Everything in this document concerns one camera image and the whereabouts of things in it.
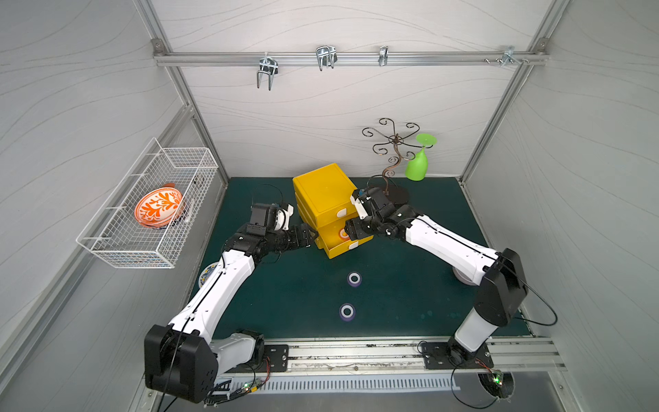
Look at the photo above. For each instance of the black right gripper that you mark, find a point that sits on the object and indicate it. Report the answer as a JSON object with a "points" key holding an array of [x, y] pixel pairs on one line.
{"points": [[353, 227]]}

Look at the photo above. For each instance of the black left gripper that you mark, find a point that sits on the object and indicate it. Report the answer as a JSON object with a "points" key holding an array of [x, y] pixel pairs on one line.
{"points": [[300, 237]]}

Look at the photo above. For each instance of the yellow plastic drawer cabinet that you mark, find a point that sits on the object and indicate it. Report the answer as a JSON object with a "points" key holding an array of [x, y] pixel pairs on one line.
{"points": [[323, 199]]}

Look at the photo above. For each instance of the purple tape roll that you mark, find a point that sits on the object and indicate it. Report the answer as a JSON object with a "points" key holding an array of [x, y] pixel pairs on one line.
{"points": [[354, 279], [347, 312]]}

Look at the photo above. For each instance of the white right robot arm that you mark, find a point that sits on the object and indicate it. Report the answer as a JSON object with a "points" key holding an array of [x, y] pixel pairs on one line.
{"points": [[498, 276]]}

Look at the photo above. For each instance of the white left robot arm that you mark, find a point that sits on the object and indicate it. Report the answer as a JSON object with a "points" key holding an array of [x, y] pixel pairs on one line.
{"points": [[206, 309]]}

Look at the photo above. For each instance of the bronze scrollwork cup stand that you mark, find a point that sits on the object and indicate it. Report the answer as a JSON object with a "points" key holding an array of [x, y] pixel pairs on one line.
{"points": [[397, 150]]}

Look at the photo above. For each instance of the green plastic wine glass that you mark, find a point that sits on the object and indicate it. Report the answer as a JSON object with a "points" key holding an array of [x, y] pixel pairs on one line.
{"points": [[417, 168]]}

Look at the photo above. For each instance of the blue yellow patterned plate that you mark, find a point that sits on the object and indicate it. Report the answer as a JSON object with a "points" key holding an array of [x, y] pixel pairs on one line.
{"points": [[206, 273]]}

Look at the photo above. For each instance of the purple grey bowl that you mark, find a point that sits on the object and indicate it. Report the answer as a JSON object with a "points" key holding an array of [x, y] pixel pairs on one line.
{"points": [[467, 278]]}

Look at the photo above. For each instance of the orange patterned bowl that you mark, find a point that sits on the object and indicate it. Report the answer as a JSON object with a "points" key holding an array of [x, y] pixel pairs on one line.
{"points": [[159, 208]]}

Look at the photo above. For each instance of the metal double hook left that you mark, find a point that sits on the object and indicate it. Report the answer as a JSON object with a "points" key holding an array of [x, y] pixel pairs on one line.
{"points": [[268, 68]]}

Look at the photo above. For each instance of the metal double hook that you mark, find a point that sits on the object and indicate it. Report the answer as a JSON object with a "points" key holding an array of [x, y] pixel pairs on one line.
{"points": [[326, 57], [268, 68]]}

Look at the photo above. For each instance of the metal double hook centre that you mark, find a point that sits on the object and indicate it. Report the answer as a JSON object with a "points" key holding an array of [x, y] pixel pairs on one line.
{"points": [[326, 57]]}

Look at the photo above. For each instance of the metal single hook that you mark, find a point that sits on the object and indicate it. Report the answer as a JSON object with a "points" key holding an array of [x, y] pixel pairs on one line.
{"points": [[383, 56]]}

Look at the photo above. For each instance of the metal hook right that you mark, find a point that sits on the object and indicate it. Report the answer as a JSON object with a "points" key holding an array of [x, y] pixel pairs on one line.
{"points": [[507, 58]]}

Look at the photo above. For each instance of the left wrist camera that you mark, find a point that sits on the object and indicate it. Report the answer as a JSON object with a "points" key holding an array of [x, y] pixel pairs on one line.
{"points": [[283, 216]]}

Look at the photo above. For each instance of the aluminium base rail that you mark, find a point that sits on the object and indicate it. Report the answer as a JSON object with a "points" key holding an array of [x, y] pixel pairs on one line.
{"points": [[402, 355]]}

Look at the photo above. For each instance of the white wire basket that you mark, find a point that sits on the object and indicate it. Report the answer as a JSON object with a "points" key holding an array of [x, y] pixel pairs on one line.
{"points": [[115, 237]]}

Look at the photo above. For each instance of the aluminium horizontal rail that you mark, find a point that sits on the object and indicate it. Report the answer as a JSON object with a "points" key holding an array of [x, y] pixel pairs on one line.
{"points": [[345, 58]]}

